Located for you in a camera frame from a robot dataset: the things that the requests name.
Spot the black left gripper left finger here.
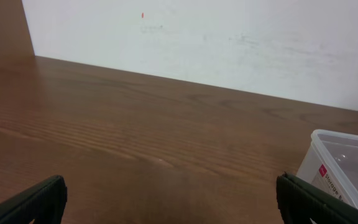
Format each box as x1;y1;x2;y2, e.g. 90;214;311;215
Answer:
0;175;68;224

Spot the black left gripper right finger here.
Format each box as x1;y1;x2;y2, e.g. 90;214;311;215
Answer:
276;173;358;224

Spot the clear plastic storage container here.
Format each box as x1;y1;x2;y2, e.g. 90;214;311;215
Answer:
296;129;358;209

